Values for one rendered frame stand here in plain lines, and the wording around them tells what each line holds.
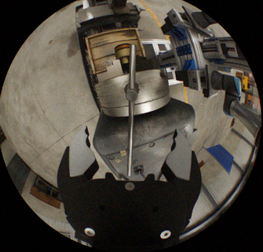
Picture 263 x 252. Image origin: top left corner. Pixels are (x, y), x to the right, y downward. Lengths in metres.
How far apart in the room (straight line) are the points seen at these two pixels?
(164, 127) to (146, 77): 0.17
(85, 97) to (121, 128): 1.32
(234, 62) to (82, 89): 1.88
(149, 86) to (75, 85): 1.45
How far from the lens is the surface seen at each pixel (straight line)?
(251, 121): 0.51
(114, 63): 0.37
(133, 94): 0.15
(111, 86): 0.25
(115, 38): 0.67
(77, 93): 1.59
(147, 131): 0.28
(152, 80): 0.25
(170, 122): 0.32
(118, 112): 0.27
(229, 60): 0.86
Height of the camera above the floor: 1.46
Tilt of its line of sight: 62 degrees down
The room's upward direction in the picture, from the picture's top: 154 degrees clockwise
